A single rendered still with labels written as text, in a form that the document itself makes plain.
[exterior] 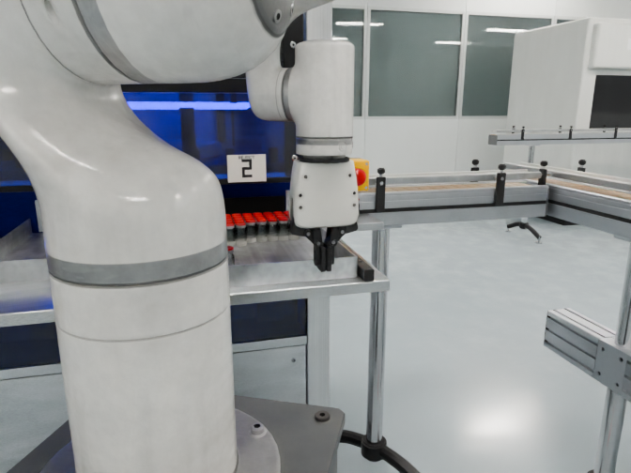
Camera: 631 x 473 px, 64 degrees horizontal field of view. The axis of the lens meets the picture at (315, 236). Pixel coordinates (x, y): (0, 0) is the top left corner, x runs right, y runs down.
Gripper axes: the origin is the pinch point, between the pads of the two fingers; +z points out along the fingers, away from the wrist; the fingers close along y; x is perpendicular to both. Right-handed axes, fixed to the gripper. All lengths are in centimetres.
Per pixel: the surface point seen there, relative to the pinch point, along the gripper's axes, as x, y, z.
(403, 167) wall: -499, -239, 47
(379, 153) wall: -499, -208, 30
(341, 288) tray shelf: 0.9, -2.6, 5.1
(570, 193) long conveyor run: -43, -82, 0
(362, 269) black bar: 0.3, -6.4, 2.5
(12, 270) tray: -13.1, 47.6, 2.5
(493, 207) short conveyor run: -50, -63, 5
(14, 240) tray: -35, 53, 3
